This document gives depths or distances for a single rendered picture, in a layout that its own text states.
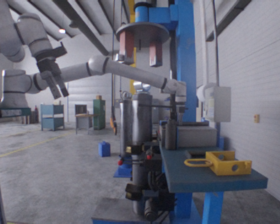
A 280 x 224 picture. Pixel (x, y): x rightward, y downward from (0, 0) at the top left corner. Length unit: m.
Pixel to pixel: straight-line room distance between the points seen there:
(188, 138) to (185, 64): 0.77
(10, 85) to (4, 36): 0.60
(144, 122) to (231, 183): 1.03
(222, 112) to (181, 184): 1.34
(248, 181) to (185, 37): 1.38
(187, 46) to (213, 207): 1.38
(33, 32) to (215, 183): 0.91
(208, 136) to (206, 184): 0.57
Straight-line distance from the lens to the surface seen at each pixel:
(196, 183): 0.65
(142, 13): 1.82
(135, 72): 1.06
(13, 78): 1.28
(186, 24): 1.75
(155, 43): 1.79
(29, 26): 0.72
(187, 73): 1.58
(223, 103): 1.86
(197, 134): 1.15
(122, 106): 2.88
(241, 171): 0.77
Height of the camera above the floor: 1.35
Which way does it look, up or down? 2 degrees down
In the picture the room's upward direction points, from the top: straight up
